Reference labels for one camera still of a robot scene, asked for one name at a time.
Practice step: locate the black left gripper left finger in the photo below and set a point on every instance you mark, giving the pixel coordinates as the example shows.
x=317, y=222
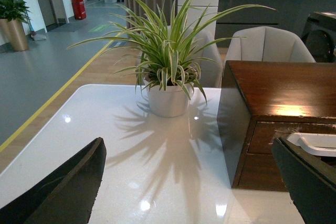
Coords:
x=66, y=195

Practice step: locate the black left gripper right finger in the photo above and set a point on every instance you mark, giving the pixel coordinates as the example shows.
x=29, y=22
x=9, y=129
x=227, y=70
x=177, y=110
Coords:
x=309, y=179

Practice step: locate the dark wooden drawer cabinet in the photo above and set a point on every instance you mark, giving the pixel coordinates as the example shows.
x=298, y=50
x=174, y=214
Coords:
x=257, y=91

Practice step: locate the beige armchair right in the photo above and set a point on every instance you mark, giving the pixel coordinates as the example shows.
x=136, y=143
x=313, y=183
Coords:
x=269, y=44

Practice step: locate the beige armchair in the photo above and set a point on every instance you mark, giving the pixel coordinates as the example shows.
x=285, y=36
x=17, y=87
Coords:
x=183, y=57
x=269, y=44

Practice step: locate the beige armchair left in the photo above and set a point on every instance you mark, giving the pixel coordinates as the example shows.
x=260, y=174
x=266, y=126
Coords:
x=183, y=57

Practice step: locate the spider plant in white pot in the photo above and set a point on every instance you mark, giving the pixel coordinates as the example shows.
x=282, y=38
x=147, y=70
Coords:
x=170, y=103

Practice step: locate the grey reception counter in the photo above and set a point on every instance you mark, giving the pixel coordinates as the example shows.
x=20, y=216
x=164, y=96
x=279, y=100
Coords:
x=290, y=15

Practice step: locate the red trash bin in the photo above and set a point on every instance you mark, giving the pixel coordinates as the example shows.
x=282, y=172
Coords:
x=79, y=9

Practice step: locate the green plant in gold planter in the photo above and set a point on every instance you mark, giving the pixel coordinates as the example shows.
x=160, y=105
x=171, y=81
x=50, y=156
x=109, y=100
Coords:
x=12, y=18

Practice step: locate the broom with teal handle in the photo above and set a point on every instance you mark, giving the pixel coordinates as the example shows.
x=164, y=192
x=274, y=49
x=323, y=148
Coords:
x=35, y=36

